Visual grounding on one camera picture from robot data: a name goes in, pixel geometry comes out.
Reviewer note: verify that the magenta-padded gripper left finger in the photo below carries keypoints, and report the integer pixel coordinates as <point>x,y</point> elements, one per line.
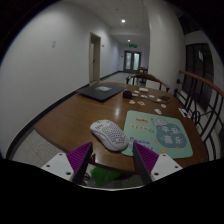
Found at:
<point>78,156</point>

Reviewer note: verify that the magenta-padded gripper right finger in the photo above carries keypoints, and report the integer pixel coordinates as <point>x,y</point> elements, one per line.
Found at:
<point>148,158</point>

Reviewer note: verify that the white perforated computer mouse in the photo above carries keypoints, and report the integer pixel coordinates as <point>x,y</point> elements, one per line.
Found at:
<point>109,135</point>

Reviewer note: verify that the green cartoon-print mouse pad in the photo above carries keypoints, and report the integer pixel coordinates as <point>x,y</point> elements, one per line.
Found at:
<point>166,136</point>

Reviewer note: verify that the green object under table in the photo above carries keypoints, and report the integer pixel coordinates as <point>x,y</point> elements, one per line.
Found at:
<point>105,176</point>

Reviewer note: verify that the small white card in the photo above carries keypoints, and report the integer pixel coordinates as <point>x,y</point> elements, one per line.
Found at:
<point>158,111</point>

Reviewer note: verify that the small tan card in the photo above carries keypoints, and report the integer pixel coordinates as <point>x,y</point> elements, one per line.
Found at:
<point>141,103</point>
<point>132,102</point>

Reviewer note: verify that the white paper slip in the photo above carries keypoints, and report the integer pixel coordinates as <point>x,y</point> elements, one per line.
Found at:
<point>183,112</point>

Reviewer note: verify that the black key bunch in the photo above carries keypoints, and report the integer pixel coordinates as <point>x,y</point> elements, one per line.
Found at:
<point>165,98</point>

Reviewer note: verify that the small black box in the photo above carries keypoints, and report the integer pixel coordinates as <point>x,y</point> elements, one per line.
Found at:
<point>127,94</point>

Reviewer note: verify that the small white box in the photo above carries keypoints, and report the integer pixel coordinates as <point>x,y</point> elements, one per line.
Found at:
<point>143,89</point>

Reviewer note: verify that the dark grey closed laptop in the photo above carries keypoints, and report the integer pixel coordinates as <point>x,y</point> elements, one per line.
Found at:
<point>100,90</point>

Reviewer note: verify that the wooden armchair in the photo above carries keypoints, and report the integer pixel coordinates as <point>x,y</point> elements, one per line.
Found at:
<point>146,77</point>

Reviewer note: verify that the black railing with wooden handrail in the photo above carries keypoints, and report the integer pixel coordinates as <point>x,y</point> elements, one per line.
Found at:
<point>203,81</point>

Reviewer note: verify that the dark framed window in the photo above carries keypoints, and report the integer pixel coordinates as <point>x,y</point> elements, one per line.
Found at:
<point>196,73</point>

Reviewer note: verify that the glass double door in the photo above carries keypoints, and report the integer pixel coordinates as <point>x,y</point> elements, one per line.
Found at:
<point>132,61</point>

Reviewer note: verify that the open side door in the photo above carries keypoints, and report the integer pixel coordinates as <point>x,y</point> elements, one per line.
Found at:
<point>95,58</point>

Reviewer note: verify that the green exit sign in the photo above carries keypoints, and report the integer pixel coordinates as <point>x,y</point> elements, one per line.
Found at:
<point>133,45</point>

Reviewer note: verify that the round ceiling light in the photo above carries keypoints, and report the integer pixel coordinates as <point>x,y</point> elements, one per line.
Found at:
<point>123,20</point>

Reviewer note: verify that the white wall switch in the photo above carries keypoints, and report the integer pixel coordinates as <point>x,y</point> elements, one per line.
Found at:
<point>53,43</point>

